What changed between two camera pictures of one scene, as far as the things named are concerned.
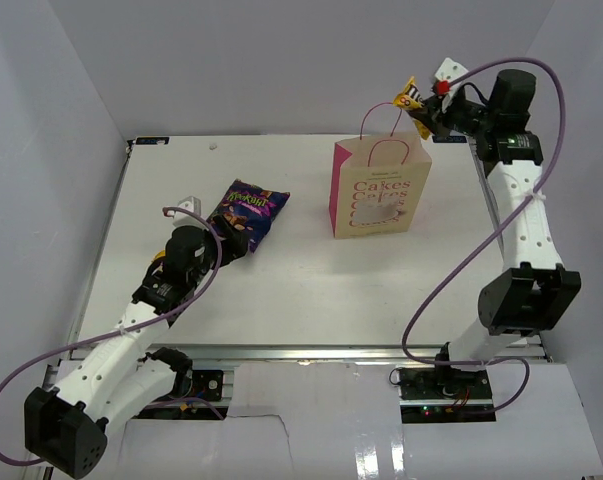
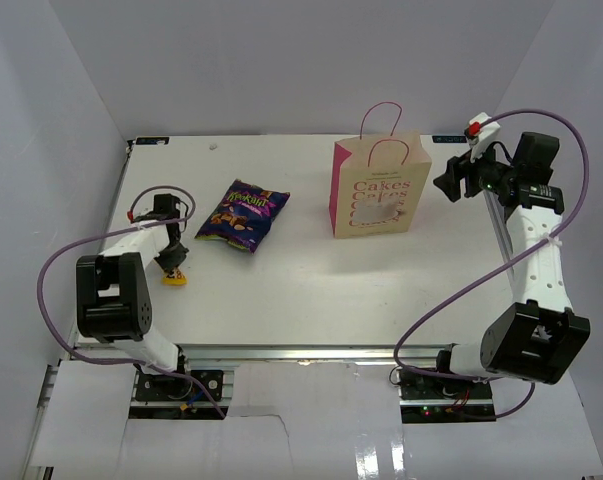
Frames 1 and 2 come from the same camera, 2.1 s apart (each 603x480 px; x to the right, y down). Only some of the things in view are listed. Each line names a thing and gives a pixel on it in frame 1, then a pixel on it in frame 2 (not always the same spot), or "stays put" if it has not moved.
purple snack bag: (250, 207) stays put
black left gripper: (235, 243) -> (174, 260)
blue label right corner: (447, 139) stays put
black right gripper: (432, 109) -> (450, 182)
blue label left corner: (151, 140) stays put
